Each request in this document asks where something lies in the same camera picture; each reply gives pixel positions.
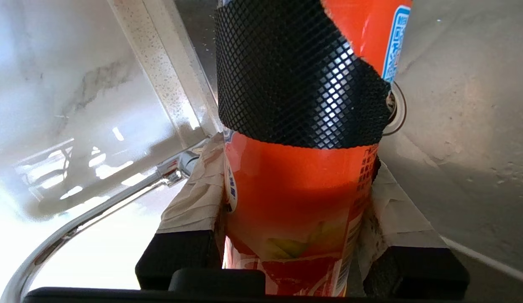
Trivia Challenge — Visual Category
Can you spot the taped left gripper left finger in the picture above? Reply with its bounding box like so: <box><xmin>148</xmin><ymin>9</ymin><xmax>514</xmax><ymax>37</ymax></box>
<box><xmin>135</xmin><ymin>134</ymin><xmax>226</xmax><ymax>290</ymax></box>

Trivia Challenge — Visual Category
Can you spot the orange detergent bottle yellow cap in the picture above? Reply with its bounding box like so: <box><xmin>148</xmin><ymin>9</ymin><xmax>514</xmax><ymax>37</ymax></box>
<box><xmin>217</xmin><ymin>0</ymin><xmax>414</xmax><ymax>297</ymax></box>

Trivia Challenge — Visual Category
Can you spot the chrome kitchen faucet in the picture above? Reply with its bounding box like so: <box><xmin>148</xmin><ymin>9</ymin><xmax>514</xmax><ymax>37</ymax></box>
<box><xmin>0</xmin><ymin>149</ymin><xmax>201</xmax><ymax>303</ymax></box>

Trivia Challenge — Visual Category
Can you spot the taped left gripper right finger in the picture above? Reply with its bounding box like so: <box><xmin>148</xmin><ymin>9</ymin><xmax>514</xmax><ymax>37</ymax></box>
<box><xmin>358</xmin><ymin>162</ymin><xmax>470</xmax><ymax>299</ymax></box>

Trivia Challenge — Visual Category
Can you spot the stainless steel sink basin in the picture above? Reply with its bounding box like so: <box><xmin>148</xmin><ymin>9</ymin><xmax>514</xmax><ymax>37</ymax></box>
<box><xmin>173</xmin><ymin>0</ymin><xmax>523</xmax><ymax>303</ymax></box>

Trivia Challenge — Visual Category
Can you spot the black anti-slip mesh wrap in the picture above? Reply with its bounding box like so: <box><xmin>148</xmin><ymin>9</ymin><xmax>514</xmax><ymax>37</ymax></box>
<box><xmin>214</xmin><ymin>0</ymin><xmax>392</xmax><ymax>150</ymax></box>

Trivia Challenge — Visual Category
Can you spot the round metal drain strainer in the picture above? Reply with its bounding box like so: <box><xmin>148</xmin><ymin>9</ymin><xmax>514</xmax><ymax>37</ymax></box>
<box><xmin>382</xmin><ymin>82</ymin><xmax>408</xmax><ymax>136</ymax></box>

